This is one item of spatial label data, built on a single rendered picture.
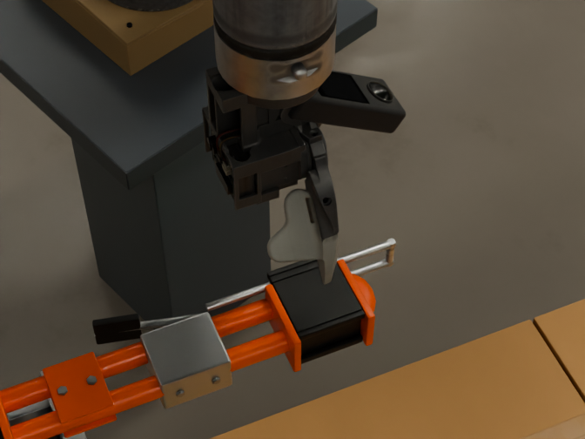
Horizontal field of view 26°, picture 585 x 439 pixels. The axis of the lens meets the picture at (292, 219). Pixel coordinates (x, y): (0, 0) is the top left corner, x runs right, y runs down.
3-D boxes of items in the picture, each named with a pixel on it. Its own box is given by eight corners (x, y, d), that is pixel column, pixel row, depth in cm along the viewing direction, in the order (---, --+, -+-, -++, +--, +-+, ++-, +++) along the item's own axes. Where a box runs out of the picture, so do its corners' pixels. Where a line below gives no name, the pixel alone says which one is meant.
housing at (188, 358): (165, 413, 119) (161, 388, 116) (142, 356, 123) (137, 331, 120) (234, 388, 121) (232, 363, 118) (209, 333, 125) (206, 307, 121)
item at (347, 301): (293, 373, 122) (294, 345, 118) (265, 314, 126) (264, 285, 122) (373, 344, 124) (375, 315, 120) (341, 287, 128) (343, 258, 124)
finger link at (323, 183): (306, 231, 107) (282, 133, 104) (326, 225, 107) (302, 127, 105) (325, 244, 102) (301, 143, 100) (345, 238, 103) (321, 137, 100)
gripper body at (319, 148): (204, 152, 107) (196, 49, 97) (298, 124, 109) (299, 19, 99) (237, 219, 102) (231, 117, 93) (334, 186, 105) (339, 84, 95)
